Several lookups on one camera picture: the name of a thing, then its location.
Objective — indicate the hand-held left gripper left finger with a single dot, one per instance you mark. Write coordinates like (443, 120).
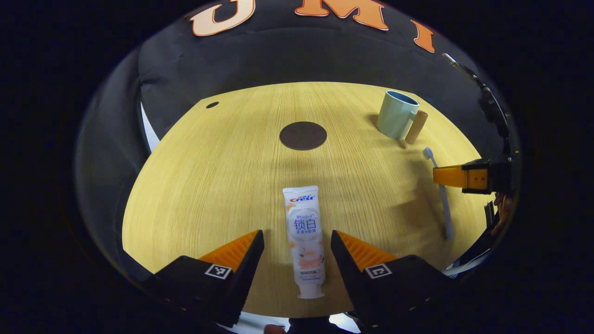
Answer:
(243, 269)

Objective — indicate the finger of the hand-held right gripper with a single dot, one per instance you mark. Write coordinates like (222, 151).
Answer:
(452, 177)

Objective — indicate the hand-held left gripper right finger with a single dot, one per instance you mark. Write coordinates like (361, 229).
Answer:
(350, 273)

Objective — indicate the white toothbrush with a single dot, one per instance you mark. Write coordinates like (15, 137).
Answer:
(444, 208)

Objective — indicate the white toothpaste tube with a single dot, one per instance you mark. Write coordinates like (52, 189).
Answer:
(305, 232)

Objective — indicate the wooden desktop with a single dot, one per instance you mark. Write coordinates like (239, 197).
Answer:
(222, 176)

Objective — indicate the black backdrop cloth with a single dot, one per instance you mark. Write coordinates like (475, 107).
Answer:
(278, 60)

